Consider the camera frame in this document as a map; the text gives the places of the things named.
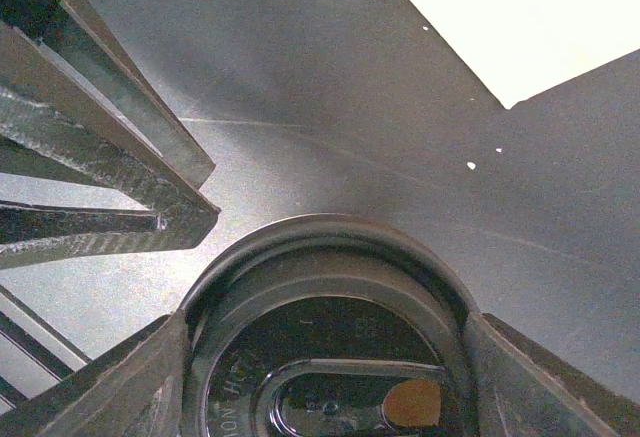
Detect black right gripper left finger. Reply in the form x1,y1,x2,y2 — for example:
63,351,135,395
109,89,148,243
1,311,188,436

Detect orange paper bag white handles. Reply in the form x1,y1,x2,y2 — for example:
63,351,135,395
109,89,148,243
409,0,639,109

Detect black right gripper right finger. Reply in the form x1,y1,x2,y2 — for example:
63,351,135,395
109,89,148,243
464,313,639,436

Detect black cup lid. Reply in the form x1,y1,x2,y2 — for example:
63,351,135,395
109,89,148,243
180,214,478,436

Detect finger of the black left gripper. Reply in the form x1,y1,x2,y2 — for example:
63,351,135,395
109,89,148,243
1,0,219,268

